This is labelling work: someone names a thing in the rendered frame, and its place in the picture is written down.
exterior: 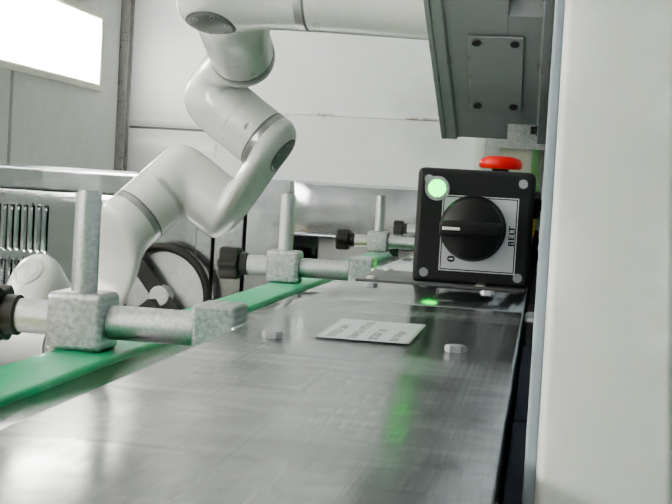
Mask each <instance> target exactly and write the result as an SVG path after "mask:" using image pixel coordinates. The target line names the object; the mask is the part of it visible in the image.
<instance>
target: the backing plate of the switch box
mask: <svg viewBox="0 0 672 504"><path fill-rule="evenodd" d="M355 280H356V281H370V282H384V283H399V284H413V285H427V286H441V287H456V288H470V289H484V290H498V291H513V292H525V290H526V289H525V288H514V287H500V286H486V285H485V284H484V283H477V284H475V285H471V284H457V283H442V282H428V281H415V280H413V277H412V272H411V271H396V270H393V269H391V268H384V269H383V270H381V269H376V270H374V271H372V272H369V273H367V274H365V275H362V276H360V277H358V278H356V279H355Z"/></svg>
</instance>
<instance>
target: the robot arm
mask: <svg viewBox="0 0 672 504"><path fill-rule="evenodd" d="M176 4H177V9H178V12H179V14H180V16H181V17H182V19H183V20H184V21H185V22H186V23H187V24H188V25H189V26H191V27H192V28H194V29H196V30H198V32H199V35H200V37H201V40H202V42H203V45H204V47H205V49H206V52H207V55H206V56H205V57H204V59H203V60H202V61H201V63H200V64H199V65H198V67H197V68H196V70H195V71H194V73H192V75H191V77H190V79H189V81H188V83H187V84H186V87H185V90H184V104H185V107H186V110H187V112H188V114H189V115H190V117H191V118H192V119H193V121H194V122H195V123H196V124H197V125H198V126H199V127H200V128H201V129H202V130H203V131H204V132H205V133H207V134H208V135H209V136H210V137H212V138H213V139H214V140H215V141H216V142H217V143H219V144H220V145H221V146H223V147H224V148H225V149H226V150H228V151H229V152H230V153H231V154H233V155H234V156H235V157H236V158H237V159H239V160H240V161H241V162H242V164H243V165H242V167H241V169H240V170H239V172H238V173H237V175H236V176H235V178H233V177H231V176H230V175H229V174H228V173H227V172H225V171H224V170H223V169H222V168H220V167H219V166H218V165H217V164H215V163H214V162H213V161H212V160H210V159H209V158H208V157H207V156H205V155H204V154H203V153H201V152H200V151H198V150H197V149H195V148H193V147H191V146H188V145H184V144H178V145H174V146H171V147H170V148H168V149H166V150H165V151H164V152H163V153H161V154H160V155H159V156H158V157H157V158H156V159H155V160H153V161H152V162H151V163H150V164H149V165H148V166H147V167H145V168H144V169H143V170H142V171H141V172H140V173H139V174H138V175H137V176H136V177H134V178H133V179H132V180H131V181H130V182H129V183H128V184H126V185H125V186H124V187H123V188H122V189H121V190H120V191H118V192H117V193H116V194H115V195H113V196H112V197H111V198H110V199H109V200H107V201H106V202H105V203H104V204H103V205H102V210H101V230H100V251H99V272H98V290H107V291H115V292H117V293H118V294H119V305H120V306H123V305H124V304H125V302H126V300H127V298H128V296H129V293H130V291H131V289H132V287H133V284H134V282H135V279H136V277H137V274H138V271H139V268H140V264H141V260H142V257H143V255H144V253H145V251H146V250H147V249H148V248H149V247H150V246H151V245H152V244H153V243H154V242H156V241H157V240H158V239H159V238H160V237H161V236H162V235H163V234H164V233H166V232H167V231H168V230H169V229H170V228H171V227H172V226H173V225H174V224H175V223H177V222H178V221H179V220H180V219H181V218H186V219H188V220H189V221H190V222H192V223H193V224H194V225H195V226H196V227H197V228H199V229H200V230H201V231H202V232H203V233H205V234H206V235H207V236H209V237H212V238H218V237H221V236H223V235H225V234H227V233H228V232H229V231H231V230H232V229H233V228H234V227H235V226H236V225H237V224H238V223H239V222H240V221H241V220H242V219H243V218H244V216H245V215H246V214H247V213H248V211H249V210H250V209H251V208H252V206H253V205H254V204H255V202H256V201H257V200H258V198H259V197H260V195H261V194H262V193H263V191H264V190H265V188H266V187H267V185H268V184H269V183H270V181H271V180H272V178H273V177H274V175H275V174H276V173H277V171H278V170H279V168H280V167H281V166H282V164H283V163H284V161H285V160H286V159H287V158H288V157H289V155H290V153H291V152H292V150H293V148H294V146H295V142H296V129H295V127H294V125H293V123H292V122H291V121H290V120H289V119H287V118H286V117H285V116H284V115H282V114H280V113H279V112H278V111H277V110H275V109H274V108H273V107H272V106H270V105H269V104H268V103H267V102H265V101H264V100H263V99H261V98H260V97H259V96H258V95H257V94H256V93H254V92H253V91H252V90H251V89H249V88H248V87H249V86H253V85H256V84H258V83H260V82H262V81H263V80H264V79H266V78H267V77H268V76H269V74H270V73H271V71H272V69H273V66H274V63H275V49H274V45H273V42H272V39H271V35H270V30H283V31H301V32H319V33H333V34H347V35H361V36H375V37H390V38H404V39H418V40H428V34H427V26H426V19H425V11H424V4H423V0H176ZM7 285H12V287H13V289H14V293H15V294H17V295H23V296H24V298H28V299H41V300H48V295H49V293H51V292H52V291H56V290H62V289H67V288H71V283H70V281H69V280H68V278H67V276H66V275H65V273H64V271H63V269H62V268H61V266H60V265H59V264H58V262H57V261H56V260H54V259H53V258H52V257H50V256H48V255H45V254H34V255H31V256H29V257H27V258H25V259H23V260H22V261H21V262H20V263H19V264H18V265H17V266H16V267H15V269H14V270H13V272H12V274H11V275H10V277H9V280H8V282H7ZM49 351H52V349H49V348H47V346H46V334H35V333H21V334H19V335H12V336H11V338H10V339H9V340H1V341H0V367H1V366H4V365H7V364H10V363H14V362H17V361H20V360H23V359H26V358H30V357H33V356H36V355H39V354H43V353H46V352H49Z"/></svg>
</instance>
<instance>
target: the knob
mask: <svg viewBox="0 0 672 504"><path fill-rule="evenodd" d="M439 234H440V236H441V239H442V242H443V244H444V246H445V247H446V249H447V250H448V251H449V252H450V253H451V254H452V255H454V256H455V257H457V258H459V259H461V260H464V261H470V262H476V261H481V260H484V259H487V258H489V257H491V256H492V255H493V254H495V253H496V252H497V251H498V250H499V248H500V247H501V245H502V243H503V241H504V239H505V235H506V222H505V218H504V215H503V213H502V212H501V210H500V209H499V207H498V206H497V205H496V204H495V203H494V202H492V201H491V200H489V199H487V198H484V197H481V196H475V195H474V196H465V197H462V198H459V199H457V200H455V201H454V202H452V203H451V204H450V205H449V206H448V207H447V208H446V210H445V211H444V213H443V215H442V218H441V221H440V225H439Z"/></svg>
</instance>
